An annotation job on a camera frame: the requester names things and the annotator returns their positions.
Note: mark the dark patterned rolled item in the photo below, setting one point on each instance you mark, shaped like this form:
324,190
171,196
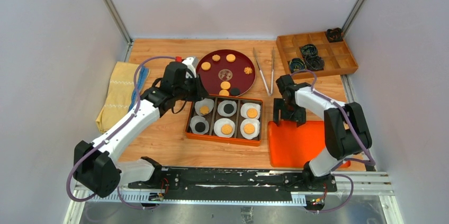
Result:
296,64
309,50
314,63
334,35

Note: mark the dark red round plate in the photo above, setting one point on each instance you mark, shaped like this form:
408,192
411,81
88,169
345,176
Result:
233,72

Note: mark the swirl butter cookie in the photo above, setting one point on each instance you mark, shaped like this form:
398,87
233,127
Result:
204,110
216,58
248,70

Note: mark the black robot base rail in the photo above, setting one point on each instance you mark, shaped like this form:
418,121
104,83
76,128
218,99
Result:
246,187

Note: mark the orange compartment cookie box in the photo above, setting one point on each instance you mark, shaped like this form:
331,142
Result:
213,116

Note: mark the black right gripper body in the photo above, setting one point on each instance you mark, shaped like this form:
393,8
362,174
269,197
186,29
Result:
289,112

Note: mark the yellow blue folded towel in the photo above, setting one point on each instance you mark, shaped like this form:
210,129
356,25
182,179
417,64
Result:
120,95

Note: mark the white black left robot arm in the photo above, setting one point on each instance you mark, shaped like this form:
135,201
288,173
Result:
96,163

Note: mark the black sandwich cookie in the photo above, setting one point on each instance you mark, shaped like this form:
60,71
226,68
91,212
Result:
234,91
200,127
229,109

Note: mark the round yellow biscuit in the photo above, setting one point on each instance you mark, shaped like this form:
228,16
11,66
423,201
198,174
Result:
224,92
252,113
205,66
227,129
230,58
249,128
225,85

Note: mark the wooden compartment tray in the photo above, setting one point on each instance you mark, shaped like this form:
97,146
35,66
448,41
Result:
338,58

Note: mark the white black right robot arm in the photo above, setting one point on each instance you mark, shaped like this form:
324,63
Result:
346,132

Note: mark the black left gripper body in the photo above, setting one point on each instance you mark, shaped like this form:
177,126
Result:
191,89

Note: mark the orange box lid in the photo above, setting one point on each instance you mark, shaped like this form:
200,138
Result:
291,146

